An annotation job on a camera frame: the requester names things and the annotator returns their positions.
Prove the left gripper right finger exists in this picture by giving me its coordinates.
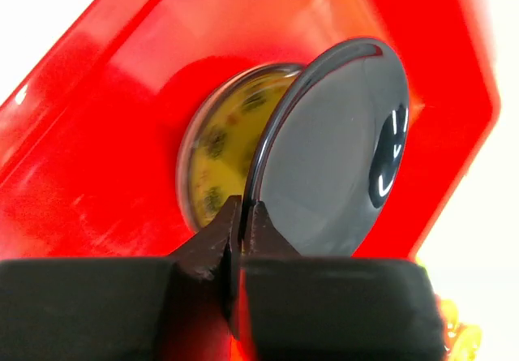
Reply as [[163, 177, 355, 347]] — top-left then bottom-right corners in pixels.
[[242, 202, 446, 360]]

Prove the green plate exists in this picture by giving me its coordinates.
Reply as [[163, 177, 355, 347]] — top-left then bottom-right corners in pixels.
[[434, 289, 483, 361]]

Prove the brown yellow patterned plate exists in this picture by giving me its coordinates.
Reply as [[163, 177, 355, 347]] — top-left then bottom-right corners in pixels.
[[175, 62, 303, 232]]

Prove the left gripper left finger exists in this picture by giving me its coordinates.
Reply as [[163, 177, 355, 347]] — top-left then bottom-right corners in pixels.
[[1, 197, 241, 360]]

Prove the black plate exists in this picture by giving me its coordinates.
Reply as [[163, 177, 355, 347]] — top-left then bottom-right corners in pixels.
[[243, 38, 410, 256]]

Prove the red plastic bin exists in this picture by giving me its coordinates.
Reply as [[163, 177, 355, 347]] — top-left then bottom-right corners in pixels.
[[1, 0, 498, 360]]

